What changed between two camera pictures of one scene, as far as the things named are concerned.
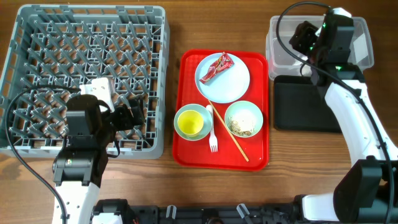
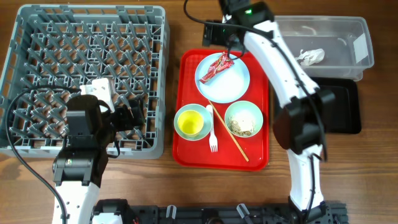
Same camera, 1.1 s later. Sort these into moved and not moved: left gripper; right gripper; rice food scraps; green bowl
Moved: right gripper
Not moved: left gripper; green bowl; rice food scraps
